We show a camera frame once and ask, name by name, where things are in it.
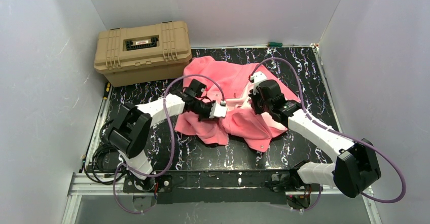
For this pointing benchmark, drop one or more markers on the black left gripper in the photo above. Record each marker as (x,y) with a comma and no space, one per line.
(208,111)

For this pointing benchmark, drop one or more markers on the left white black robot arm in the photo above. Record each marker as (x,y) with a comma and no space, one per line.
(128,132)

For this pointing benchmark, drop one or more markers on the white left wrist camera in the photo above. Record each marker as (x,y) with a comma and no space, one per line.
(218,110)

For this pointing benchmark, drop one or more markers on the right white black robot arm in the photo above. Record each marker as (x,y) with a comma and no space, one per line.
(354,166)

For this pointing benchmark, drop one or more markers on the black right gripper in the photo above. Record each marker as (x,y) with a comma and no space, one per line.
(256,99)

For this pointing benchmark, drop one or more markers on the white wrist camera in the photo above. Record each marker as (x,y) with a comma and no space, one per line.
(258,78)
(218,110)

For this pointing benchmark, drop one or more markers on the yellow black handled screwdriver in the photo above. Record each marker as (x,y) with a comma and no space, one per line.
(107,89)

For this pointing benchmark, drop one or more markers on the tan plastic tool case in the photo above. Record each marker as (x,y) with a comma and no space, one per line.
(127,56)

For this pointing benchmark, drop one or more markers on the pink zip-up jacket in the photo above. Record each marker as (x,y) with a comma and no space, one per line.
(228,80)

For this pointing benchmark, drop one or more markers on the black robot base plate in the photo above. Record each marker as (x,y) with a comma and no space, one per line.
(224,186)

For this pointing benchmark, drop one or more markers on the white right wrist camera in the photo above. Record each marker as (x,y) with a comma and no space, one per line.
(258,78)

